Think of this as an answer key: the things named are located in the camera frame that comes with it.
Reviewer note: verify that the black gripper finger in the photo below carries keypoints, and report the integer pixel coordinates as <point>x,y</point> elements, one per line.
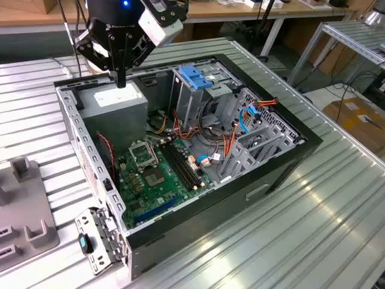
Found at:
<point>85,48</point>
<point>127,51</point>

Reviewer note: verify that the metal disk bay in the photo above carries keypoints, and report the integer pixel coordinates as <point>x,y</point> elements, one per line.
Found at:
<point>243,168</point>

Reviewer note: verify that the small brown box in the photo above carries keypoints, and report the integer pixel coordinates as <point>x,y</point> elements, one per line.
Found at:
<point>50,6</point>

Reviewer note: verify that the wooden desk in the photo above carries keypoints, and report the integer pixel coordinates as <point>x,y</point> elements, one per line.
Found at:
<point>30,15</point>

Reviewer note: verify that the grey power supply unit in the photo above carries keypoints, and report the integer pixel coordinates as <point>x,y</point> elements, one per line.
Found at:
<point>114,120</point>

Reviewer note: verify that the blue plastic drive latch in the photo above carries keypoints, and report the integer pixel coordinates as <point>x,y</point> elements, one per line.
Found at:
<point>194,78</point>

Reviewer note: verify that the grey metal drive cage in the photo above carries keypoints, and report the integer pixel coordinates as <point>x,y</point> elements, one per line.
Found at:
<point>189,102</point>

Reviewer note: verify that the black RAM slot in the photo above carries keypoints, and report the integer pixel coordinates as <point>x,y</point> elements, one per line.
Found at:
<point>181,165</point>
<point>185,165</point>
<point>173,165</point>
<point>177,165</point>

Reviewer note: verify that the CPU socket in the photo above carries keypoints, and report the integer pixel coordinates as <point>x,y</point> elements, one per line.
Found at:
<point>154,177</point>

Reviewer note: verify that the white device box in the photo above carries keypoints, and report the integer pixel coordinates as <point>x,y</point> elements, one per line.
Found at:
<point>255,3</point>

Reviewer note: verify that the green motherboard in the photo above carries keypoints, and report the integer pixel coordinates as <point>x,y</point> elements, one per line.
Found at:
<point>168,186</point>

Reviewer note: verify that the grey parts rack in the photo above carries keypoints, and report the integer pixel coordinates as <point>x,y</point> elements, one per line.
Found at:
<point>27,195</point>

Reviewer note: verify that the blue expansion slot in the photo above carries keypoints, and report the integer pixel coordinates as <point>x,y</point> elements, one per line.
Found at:
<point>156,210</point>

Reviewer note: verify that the black PC case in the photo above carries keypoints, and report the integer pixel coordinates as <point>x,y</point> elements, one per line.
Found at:
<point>210,216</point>

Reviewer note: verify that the black blue latch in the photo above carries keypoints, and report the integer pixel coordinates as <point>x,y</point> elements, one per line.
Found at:
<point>85,244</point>

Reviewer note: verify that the metal slat side table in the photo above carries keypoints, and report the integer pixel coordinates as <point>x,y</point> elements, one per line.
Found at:
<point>355,39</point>

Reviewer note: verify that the large cardboard box with labels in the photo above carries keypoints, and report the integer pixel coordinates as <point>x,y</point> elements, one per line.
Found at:
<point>355,120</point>

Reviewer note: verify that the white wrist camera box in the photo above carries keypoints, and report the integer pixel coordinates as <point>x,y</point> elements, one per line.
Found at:
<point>156,30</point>

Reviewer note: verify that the metal rear bracket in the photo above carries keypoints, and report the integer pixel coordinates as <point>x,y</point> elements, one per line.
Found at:
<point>99,241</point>

